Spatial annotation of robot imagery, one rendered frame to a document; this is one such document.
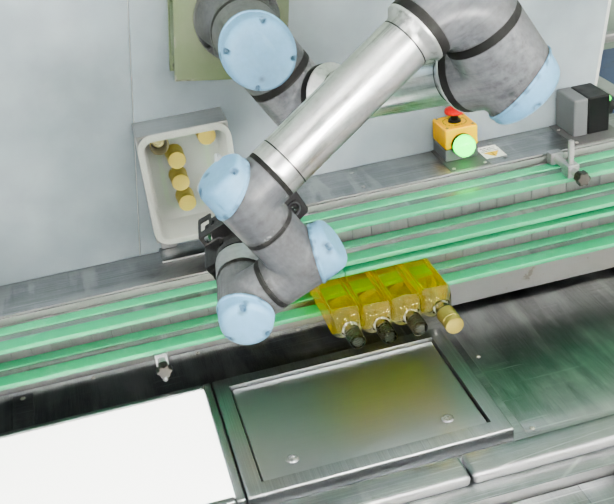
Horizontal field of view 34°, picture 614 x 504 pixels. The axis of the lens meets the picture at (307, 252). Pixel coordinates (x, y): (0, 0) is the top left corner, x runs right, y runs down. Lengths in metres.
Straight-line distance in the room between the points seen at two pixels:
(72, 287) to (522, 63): 1.00
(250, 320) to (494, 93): 0.45
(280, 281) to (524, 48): 0.44
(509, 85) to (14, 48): 0.91
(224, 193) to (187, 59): 0.62
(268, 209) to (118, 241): 0.79
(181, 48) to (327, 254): 0.64
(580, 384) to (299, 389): 0.52
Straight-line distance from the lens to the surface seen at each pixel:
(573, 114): 2.12
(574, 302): 2.17
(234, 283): 1.35
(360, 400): 1.85
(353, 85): 1.28
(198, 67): 1.83
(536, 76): 1.38
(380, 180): 1.98
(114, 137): 1.93
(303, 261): 1.31
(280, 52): 1.60
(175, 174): 1.91
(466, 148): 2.01
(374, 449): 1.74
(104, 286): 1.95
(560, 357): 2.00
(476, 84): 1.38
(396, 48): 1.29
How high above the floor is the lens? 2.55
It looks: 59 degrees down
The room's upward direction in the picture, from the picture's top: 150 degrees clockwise
